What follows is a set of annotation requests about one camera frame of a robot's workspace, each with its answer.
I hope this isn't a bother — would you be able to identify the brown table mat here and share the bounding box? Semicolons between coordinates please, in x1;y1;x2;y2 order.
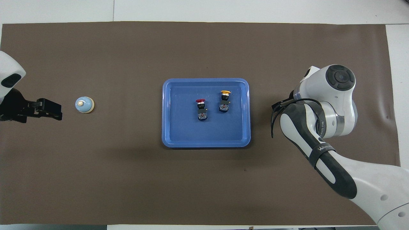
0;21;408;226

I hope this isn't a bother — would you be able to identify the blue service bell cream base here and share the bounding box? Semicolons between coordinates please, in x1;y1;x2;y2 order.
75;96;95;114

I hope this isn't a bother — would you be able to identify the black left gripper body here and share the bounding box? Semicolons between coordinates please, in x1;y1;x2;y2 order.
0;88;39;124

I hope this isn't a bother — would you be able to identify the blue plastic tray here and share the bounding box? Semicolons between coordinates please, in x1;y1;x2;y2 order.
161;78;251;148

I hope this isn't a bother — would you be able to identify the yellow mushroom push button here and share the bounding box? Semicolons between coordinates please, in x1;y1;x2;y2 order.
219;90;231;113

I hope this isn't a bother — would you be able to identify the red mushroom push button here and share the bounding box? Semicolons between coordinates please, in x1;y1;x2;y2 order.
196;99;209;122

